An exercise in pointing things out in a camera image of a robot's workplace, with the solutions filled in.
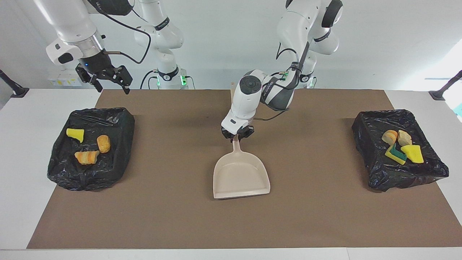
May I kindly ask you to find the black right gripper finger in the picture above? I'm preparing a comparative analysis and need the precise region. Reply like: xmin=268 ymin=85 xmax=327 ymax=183
xmin=75 ymin=66 xmax=104 ymax=93
xmin=114 ymin=65 xmax=133 ymax=95

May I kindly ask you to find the beige plastic dustpan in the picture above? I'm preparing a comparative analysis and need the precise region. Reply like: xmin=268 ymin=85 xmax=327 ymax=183
xmin=213 ymin=135 xmax=271 ymax=200

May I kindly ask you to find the plain yellow sponge piece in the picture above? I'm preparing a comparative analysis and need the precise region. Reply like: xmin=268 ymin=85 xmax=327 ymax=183
xmin=66 ymin=128 xmax=85 ymax=143

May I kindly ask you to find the brown potato shaped bread roll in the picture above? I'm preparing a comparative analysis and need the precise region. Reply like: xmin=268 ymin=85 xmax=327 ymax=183
xmin=97 ymin=135 xmax=111 ymax=153

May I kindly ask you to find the orange striped croissant piece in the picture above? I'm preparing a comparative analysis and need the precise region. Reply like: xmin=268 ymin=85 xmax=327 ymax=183
xmin=74 ymin=151 xmax=100 ymax=165

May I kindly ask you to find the small striped croissant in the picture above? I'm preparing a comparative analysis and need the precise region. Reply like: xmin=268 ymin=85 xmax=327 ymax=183
xmin=382 ymin=130 xmax=398 ymax=146

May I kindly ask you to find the notched yellow sponge piece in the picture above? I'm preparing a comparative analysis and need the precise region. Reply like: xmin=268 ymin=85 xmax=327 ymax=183
xmin=384 ymin=143 xmax=407 ymax=165

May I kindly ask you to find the pale dumpling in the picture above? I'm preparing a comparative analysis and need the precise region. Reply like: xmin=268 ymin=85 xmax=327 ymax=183
xmin=397 ymin=130 xmax=413 ymax=147

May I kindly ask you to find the yellow sponge with green pad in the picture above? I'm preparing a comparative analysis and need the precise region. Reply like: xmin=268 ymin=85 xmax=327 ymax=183
xmin=400 ymin=145 xmax=424 ymax=164

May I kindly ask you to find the bin lined with black bag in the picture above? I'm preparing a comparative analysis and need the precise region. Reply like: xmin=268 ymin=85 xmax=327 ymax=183
xmin=352 ymin=109 xmax=450 ymax=192
xmin=47 ymin=107 xmax=135 ymax=191

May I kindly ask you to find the white cardboard box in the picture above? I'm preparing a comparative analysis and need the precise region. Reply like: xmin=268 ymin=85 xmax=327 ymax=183
xmin=48 ymin=69 xmax=83 ymax=87

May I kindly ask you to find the brown table mat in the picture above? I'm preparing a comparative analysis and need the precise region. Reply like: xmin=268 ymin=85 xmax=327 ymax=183
xmin=27 ymin=89 xmax=462 ymax=250

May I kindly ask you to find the black base cable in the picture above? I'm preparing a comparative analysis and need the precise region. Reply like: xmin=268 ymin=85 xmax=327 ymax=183
xmin=140 ymin=69 xmax=159 ymax=90

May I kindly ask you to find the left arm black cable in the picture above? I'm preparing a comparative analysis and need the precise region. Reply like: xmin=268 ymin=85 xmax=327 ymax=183
xmin=253 ymin=34 xmax=311 ymax=122

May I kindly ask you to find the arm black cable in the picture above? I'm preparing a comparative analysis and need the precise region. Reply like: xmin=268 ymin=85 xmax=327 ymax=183
xmin=85 ymin=0 xmax=152 ymax=65
xmin=253 ymin=34 xmax=311 ymax=122

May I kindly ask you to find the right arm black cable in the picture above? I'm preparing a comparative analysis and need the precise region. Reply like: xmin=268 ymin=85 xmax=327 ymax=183
xmin=85 ymin=0 xmax=152 ymax=65

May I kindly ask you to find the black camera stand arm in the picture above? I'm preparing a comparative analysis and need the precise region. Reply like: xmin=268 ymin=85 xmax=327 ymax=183
xmin=429 ymin=70 xmax=462 ymax=101
xmin=0 ymin=69 xmax=29 ymax=98

